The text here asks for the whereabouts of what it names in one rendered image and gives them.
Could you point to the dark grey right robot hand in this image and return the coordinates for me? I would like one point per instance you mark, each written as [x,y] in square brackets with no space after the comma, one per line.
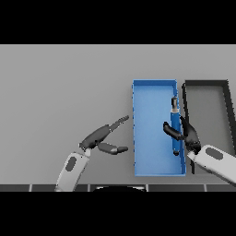
[191,135]

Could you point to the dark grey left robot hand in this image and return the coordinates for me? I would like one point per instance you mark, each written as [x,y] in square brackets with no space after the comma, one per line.
[97,136]

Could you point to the blue pipe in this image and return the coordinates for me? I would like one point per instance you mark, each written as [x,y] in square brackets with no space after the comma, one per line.
[175,126]

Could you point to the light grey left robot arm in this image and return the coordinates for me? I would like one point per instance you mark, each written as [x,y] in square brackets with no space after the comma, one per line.
[71,170]

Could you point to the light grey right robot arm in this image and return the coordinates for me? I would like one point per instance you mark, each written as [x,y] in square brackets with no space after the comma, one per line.
[215,162]

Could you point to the dark grey bin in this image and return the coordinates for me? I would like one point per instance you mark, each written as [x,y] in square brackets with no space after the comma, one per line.
[209,116]

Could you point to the blue bin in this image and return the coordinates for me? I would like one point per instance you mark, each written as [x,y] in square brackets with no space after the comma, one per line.
[153,132]

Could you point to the dark strip with pale lines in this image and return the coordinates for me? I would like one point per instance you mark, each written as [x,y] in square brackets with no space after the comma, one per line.
[123,187]

